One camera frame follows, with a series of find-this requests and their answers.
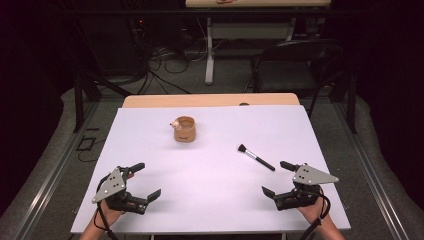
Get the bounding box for black folding chair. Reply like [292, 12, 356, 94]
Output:
[244, 38, 345, 118]

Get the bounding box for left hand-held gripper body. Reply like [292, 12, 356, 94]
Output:
[92, 164, 149, 215]

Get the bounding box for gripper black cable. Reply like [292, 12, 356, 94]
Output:
[93, 173, 134, 240]
[297, 186, 332, 240]

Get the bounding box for bundle of floor cables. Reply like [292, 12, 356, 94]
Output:
[131, 16, 218, 96]

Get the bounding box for black metal stand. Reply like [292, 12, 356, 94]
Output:
[70, 68, 133, 134]

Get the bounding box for wooden cup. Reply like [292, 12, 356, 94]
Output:
[169, 115, 197, 144]

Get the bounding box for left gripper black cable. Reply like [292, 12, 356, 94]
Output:
[93, 173, 134, 240]

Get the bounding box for dark equipment cabinet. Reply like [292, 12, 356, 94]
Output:
[79, 15, 149, 77]

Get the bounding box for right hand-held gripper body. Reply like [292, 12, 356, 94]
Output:
[273, 163, 340, 212]

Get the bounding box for white-legged wooden table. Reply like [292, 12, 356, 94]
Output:
[184, 0, 333, 86]

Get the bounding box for person's left hand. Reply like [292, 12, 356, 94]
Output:
[94, 199, 126, 228]

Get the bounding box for metal floor rail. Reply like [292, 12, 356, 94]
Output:
[12, 99, 102, 240]
[332, 99, 410, 240]

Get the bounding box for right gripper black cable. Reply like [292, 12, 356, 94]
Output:
[297, 186, 332, 240]

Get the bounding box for person's right hand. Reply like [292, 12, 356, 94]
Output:
[297, 195, 330, 225]

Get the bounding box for black horizontal bar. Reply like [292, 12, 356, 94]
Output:
[54, 7, 371, 17]

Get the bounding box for black makeup brush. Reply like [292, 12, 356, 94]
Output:
[237, 143, 277, 172]

